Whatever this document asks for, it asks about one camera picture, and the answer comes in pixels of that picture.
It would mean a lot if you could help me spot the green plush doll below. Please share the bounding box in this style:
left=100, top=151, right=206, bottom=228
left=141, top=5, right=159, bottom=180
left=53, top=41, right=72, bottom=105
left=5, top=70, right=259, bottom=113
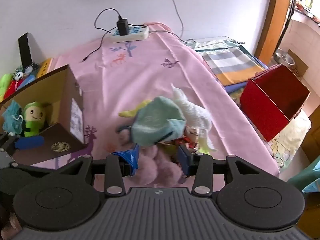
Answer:
left=21, top=102, right=48, bottom=137

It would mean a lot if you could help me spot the red open box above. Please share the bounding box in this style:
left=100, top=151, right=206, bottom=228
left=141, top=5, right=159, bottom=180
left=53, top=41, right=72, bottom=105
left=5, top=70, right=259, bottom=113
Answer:
left=239, top=64, right=311, bottom=143

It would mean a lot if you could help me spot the black rectangular box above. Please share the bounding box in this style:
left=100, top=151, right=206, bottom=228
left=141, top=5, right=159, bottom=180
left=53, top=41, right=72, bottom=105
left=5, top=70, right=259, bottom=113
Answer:
left=18, top=32, right=34, bottom=69

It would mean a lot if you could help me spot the pink plush cloth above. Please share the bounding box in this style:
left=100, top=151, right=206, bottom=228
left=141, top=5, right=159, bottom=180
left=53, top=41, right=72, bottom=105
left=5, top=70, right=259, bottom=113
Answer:
left=117, top=125, right=186, bottom=187

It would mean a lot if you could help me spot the grey power cable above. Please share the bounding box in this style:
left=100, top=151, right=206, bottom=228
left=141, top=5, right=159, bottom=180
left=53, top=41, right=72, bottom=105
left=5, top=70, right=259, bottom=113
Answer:
left=147, top=0, right=185, bottom=42

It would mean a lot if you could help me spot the window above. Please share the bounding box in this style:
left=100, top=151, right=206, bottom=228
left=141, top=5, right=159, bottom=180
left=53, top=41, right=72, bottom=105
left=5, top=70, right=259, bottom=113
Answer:
left=291, top=0, right=320, bottom=26

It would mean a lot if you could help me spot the dark green fabric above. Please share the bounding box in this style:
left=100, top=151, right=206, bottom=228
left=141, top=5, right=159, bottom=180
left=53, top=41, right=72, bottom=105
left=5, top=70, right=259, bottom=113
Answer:
left=287, top=155, right=320, bottom=193

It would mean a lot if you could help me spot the red patterned silk scarf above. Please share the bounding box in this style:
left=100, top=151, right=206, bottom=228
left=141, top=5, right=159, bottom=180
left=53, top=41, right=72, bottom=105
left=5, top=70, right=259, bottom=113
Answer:
left=162, top=127, right=201, bottom=156

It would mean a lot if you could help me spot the person's left hand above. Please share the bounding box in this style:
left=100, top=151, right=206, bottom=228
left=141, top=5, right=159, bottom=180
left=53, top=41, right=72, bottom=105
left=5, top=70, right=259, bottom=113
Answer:
left=7, top=212, right=23, bottom=232

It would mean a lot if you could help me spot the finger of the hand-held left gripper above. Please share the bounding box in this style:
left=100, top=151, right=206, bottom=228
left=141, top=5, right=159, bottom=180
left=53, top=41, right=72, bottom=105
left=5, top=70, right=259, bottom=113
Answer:
left=0, top=132, right=45, bottom=156

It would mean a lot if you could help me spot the teal knitted cloth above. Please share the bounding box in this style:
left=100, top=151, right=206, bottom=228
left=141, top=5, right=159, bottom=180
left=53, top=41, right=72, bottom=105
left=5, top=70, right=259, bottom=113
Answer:
left=2, top=100, right=24, bottom=133

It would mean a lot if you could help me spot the striped grey orange folded cloth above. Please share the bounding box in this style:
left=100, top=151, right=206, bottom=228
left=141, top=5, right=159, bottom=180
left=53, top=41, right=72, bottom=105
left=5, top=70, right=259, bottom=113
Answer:
left=200, top=46, right=266, bottom=87

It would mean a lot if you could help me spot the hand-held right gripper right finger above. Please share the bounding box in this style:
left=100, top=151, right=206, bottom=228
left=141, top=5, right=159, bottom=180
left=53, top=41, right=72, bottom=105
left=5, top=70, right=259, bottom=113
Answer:
left=177, top=145, right=254, bottom=197

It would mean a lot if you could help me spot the light green sheer cloth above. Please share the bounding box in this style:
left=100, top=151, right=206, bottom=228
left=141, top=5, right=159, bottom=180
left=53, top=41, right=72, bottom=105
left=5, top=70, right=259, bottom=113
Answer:
left=185, top=37, right=248, bottom=53

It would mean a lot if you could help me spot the pink printed bedsheet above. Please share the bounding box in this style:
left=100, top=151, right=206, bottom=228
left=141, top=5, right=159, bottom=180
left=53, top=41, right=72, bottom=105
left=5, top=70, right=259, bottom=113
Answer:
left=47, top=22, right=280, bottom=188

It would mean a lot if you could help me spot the wooden door frame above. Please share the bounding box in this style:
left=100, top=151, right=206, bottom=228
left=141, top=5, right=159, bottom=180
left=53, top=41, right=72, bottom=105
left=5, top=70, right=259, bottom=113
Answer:
left=254, top=0, right=294, bottom=61

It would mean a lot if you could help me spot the metal pot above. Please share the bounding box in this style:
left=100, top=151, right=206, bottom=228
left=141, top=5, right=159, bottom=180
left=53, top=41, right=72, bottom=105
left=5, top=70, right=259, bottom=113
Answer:
left=274, top=47, right=296, bottom=68

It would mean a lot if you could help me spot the yellow book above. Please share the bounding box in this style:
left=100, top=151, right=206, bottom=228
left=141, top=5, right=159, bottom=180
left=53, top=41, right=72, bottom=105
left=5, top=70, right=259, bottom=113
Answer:
left=36, top=58, right=54, bottom=79

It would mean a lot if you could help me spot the red soft toy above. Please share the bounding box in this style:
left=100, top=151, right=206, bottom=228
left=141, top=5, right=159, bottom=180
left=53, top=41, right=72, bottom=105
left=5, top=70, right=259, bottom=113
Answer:
left=4, top=80, right=20, bottom=100

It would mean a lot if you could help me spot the black charger cable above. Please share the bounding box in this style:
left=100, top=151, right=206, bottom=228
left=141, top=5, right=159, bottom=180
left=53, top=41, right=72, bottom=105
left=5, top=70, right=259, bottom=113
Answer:
left=82, top=8, right=123, bottom=62

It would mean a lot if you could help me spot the flat cardboard piece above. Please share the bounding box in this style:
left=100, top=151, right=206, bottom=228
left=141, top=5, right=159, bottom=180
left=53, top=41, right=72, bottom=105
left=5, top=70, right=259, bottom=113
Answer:
left=287, top=49, right=309, bottom=77

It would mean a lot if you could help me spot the yellow towel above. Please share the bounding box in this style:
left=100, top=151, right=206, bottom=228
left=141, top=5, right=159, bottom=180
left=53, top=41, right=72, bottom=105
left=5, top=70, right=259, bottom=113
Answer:
left=118, top=100, right=153, bottom=118

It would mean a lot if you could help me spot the white towel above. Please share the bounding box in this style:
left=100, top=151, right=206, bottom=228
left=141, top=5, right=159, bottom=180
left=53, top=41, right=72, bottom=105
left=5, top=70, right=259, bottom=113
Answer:
left=171, top=82, right=217, bottom=153

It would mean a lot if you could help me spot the pale green cloth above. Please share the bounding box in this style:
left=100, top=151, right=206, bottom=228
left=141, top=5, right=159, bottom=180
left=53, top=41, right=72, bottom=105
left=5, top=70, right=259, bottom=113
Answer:
left=131, top=96, right=187, bottom=147

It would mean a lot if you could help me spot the black charger plug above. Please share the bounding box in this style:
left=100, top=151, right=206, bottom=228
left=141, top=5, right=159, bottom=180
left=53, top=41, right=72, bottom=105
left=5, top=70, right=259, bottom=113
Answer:
left=117, top=16, right=129, bottom=36

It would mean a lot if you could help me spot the brown cardboard box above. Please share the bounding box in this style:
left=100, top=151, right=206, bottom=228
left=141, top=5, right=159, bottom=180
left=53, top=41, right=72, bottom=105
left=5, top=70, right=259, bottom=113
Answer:
left=0, top=64, right=88, bottom=166

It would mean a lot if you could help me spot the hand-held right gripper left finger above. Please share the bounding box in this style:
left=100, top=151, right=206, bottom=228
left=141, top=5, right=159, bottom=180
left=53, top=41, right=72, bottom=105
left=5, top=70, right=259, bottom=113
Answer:
left=59, top=144, right=139, bottom=197

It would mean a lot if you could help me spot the white power strip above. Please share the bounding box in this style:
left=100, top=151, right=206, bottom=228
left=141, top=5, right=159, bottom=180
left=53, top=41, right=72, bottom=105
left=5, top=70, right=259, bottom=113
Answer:
left=110, top=25, right=150, bottom=43

